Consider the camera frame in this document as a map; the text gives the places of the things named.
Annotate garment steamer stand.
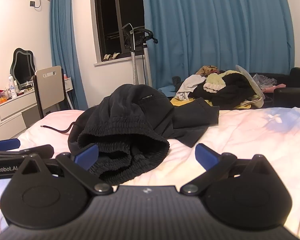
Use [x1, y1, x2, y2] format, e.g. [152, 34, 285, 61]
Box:
[121, 23, 158, 87]

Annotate blue curtain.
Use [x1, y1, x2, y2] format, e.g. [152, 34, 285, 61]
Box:
[49, 0, 96, 111]
[141, 0, 296, 92]

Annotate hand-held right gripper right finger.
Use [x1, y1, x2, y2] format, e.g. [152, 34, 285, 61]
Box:
[180, 144, 274, 196]

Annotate white spray bottle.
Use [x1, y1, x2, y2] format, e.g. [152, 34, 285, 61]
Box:
[9, 74, 18, 99]

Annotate white shirt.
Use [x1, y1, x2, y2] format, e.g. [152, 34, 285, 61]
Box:
[176, 76, 207, 100]

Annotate clear plastic bag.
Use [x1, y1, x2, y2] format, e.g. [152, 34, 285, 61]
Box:
[252, 73, 278, 88]

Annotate black sofa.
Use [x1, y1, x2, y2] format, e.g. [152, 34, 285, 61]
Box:
[249, 67, 300, 109]

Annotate brown garment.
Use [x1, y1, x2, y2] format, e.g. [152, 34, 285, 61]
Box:
[195, 65, 219, 77]

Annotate black drawstring pants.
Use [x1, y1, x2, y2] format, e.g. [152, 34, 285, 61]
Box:
[40, 84, 176, 184]

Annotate dark window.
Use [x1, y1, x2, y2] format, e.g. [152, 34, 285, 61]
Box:
[89, 0, 147, 67]

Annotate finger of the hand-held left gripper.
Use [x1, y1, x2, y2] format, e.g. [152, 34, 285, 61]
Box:
[0, 139, 21, 152]
[0, 144, 54, 160]

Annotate yellow cloth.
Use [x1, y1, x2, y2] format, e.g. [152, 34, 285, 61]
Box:
[170, 95, 215, 108]

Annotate beige backed chair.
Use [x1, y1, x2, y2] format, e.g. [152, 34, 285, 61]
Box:
[31, 65, 74, 119]

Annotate clear plastic lid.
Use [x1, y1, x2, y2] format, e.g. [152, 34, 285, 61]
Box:
[235, 64, 266, 100]

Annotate pale yellow fleece garment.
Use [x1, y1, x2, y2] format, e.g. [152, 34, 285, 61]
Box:
[202, 70, 243, 94]

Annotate white dresser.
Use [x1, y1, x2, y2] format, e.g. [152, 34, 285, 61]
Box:
[0, 77, 73, 137]

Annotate black framed mirror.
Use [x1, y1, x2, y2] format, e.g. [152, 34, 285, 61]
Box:
[10, 47, 37, 91]

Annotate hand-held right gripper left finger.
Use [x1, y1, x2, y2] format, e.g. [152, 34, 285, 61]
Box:
[21, 144, 114, 196]

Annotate beige cloth on windowsill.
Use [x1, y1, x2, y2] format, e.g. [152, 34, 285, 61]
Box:
[102, 52, 121, 62]

